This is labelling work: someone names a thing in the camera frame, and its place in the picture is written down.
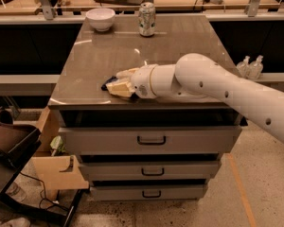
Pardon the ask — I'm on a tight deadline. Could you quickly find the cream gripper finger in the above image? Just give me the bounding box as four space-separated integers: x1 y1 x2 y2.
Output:
106 79 135 97
116 67 138 79

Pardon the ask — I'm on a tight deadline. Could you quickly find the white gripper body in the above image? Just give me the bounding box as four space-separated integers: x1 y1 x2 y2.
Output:
131 64 157 98

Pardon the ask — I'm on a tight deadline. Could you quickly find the blue rxbar blueberry wrapper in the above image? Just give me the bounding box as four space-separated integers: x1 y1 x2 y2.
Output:
101 76 117 91

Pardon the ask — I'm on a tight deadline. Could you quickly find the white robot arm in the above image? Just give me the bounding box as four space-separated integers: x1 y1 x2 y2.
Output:
105 53 284 144

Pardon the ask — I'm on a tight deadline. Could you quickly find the silver green 7up can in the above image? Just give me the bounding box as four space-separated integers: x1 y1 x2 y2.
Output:
138 2 155 37

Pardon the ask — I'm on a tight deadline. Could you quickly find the white ceramic bowl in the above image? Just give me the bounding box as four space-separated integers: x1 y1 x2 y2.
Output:
86 8 115 31

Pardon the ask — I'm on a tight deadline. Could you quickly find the grey drawer cabinet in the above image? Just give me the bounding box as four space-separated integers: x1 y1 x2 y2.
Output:
48 14 246 187

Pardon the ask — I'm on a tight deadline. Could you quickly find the middle grey drawer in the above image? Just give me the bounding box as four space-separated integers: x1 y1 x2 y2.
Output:
79 161 221 182

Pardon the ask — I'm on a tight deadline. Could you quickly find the grey drawer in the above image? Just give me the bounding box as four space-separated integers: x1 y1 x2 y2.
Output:
79 161 221 182
59 126 241 155
90 184 207 201

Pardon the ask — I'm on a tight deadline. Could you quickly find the top grey drawer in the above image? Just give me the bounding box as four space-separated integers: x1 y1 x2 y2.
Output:
59 126 241 155

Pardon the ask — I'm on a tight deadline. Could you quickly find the clear sanitizer bottle left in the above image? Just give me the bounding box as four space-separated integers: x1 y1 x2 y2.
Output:
237 56 250 79

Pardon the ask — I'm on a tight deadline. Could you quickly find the clear sanitizer bottle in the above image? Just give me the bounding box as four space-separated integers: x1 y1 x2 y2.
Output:
247 55 263 79
237 56 250 79

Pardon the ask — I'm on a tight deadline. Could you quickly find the tan cardboard box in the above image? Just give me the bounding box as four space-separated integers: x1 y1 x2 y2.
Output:
32 107 89 201

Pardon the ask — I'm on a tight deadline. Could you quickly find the clear sanitizer bottle right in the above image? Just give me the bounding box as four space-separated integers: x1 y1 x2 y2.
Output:
247 55 263 79

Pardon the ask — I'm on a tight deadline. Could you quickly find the bottom grey drawer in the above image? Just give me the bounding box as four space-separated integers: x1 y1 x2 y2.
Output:
90 184 207 201

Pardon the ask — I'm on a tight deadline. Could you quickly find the dark brown chair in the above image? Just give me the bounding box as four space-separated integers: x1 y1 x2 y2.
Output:
0 108 41 198

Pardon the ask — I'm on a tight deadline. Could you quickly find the black floor cable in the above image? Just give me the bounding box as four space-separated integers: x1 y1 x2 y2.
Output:
19 171 70 213

